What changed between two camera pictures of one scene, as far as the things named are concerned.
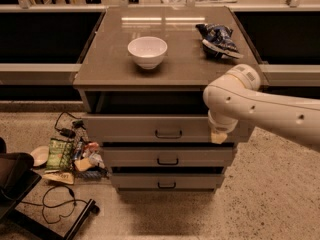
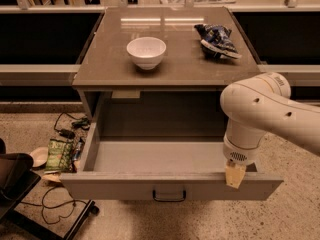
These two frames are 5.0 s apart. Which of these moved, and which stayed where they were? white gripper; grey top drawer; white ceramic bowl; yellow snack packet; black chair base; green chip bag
Moved: white gripper; grey top drawer
Stayed: black chair base; white ceramic bowl; yellow snack packet; green chip bag
